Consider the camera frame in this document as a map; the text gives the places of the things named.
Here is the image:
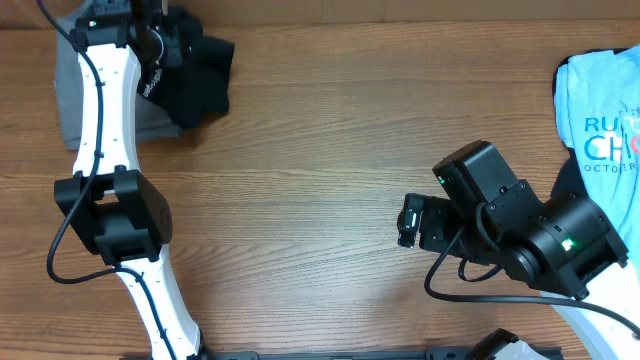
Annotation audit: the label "black garment under t-shirt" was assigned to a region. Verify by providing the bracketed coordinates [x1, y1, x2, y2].
[550, 48, 630, 197]

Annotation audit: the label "black polo shirt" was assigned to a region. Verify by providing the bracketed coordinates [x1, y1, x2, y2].
[138, 6, 235, 129]

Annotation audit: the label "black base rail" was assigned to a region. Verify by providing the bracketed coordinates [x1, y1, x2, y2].
[119, 327, 565, 360]

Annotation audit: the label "folded grey trousers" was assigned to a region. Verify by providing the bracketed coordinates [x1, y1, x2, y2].
[54, 0, 181, 150]

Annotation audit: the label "light blue printed t-shirt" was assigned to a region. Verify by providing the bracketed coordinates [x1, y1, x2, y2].
[553, 46, 639, 256]

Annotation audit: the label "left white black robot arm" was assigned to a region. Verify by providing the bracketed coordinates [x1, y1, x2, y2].
[46, 1, 212, 359]

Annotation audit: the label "brown cardboard backboard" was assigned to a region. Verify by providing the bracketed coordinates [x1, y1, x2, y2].
[0, 0, 640, 30]

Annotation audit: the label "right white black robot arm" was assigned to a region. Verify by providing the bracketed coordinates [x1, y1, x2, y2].
[397, 140, 639, 359]

